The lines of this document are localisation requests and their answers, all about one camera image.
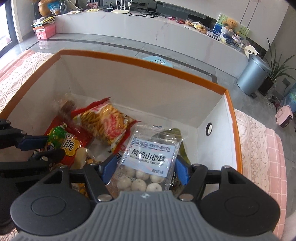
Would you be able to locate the teddy bear gift set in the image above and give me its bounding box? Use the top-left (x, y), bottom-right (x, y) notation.
top-left (212, 13), bottom-right (250, 48)

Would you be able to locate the light blue stool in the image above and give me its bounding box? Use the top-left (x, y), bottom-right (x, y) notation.
top-left (142, 56), bottom-right (173, 68)

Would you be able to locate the orange cardboard box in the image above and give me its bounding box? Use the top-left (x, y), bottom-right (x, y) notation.
top-left (1, 50), bottom-right (242, 172)

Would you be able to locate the clear hawthorn ball packet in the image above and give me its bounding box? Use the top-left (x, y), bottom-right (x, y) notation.
top-left (106, 125), bottom-right (188, 198)

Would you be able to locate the red striped crisps bag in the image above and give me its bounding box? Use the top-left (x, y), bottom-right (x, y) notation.
top-left (71, 97), bottom-right (138, 154)

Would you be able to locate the white router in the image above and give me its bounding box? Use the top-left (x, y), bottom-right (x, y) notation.
top-left (111, 0), bottom-right (132, 14)

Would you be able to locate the gold brown snack packet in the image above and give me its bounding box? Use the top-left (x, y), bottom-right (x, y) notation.
top-left (53, 93), bottom-right (77, 121)

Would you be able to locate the pink small heater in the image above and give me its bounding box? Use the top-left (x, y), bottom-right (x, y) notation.
top-left (275, 105), bottom-right (293, 128)

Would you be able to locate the dark green peanut bag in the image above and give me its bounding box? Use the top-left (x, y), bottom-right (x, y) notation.
top-left (163, 128), bottom-right (191, 197)

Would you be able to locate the pink storage box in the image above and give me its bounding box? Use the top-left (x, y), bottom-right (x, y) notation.
top-left (33, 24), bottom-right (56, 40)

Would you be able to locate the tall leafy floor plant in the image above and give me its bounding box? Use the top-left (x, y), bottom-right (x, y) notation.
top-left (258, 39), bottom-right (295, 96)

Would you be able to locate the blue water bottle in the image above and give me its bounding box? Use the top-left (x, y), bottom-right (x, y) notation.
top-left (281, 84), bottom-right (296, 113)

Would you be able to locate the grey metal trash bin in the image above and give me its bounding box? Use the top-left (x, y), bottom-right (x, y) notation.
top-left (237, 54), bottom-right (271, 98)

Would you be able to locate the red long snack packet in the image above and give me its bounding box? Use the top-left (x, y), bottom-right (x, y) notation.
top-left (44, 116), bottom-right (93, 166)

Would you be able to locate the white tv cabinet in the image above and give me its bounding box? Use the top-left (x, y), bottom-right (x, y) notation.
top-left (55, 11), bottom-right (248, 77)

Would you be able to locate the small green yellow candy packet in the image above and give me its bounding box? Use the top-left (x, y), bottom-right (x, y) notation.
top-left (46, 124), bottom-right (68, 151)

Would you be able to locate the snack pile on cabinet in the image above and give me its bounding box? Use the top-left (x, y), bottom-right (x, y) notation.
top-left (185, 19), bottom-right (207, 35)

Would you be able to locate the orange vase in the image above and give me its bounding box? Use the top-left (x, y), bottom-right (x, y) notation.
top-left (38, 0), bottom-right (55, 17)

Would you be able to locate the white green noodle snack packet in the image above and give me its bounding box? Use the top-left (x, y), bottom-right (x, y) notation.
top-left (87, 139), bottom-right (118, 168)

